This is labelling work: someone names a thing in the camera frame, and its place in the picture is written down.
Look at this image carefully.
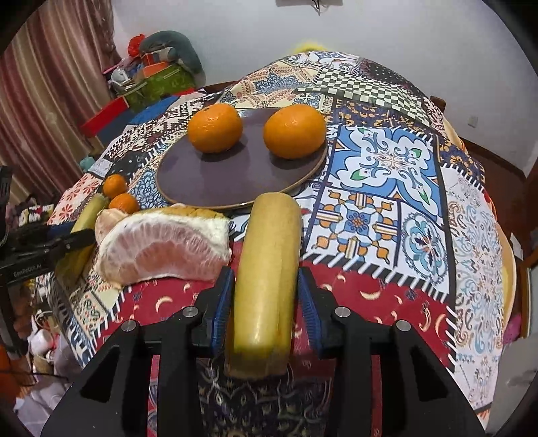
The yellow sugarcane piece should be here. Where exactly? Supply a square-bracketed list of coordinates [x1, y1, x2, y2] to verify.
[225, 193, 303, 380]
[55, 193, 109, 289]

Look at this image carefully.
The small tangerine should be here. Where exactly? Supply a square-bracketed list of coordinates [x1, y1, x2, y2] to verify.
[109, 192, 140, 214]
[102, 174, 128, 199]

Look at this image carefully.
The peeled pomelo segment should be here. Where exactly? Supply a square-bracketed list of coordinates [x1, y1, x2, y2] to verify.
[94, 208, 128, 245]
[95, 205, 232, 286]

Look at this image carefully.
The large orange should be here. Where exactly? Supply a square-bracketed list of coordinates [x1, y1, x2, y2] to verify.
[263, 104, 326, 159]
[187, 103, 243, 154]

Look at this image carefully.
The red box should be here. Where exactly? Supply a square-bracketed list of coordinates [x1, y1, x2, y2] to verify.
[80, 96, 129, 137]

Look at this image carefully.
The dark purple plate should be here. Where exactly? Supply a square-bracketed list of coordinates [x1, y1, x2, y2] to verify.
[155, 108, 328, 210]

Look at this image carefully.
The striped red gold curtain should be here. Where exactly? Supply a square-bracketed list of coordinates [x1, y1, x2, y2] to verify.
[1, 1, 119, 198]

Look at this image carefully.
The green storage bag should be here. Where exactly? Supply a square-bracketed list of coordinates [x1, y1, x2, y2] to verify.
[122, 64, 195, 113]

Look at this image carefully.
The red gift bow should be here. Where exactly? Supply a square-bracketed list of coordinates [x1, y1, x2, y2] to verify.
[127, 34, 146, 57]

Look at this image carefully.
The yellow foam tube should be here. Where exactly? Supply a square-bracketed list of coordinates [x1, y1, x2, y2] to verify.
[292, 41, 328, 54]

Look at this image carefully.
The white wall socket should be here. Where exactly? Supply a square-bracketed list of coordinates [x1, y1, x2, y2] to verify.
[468, 116, 478, 128]

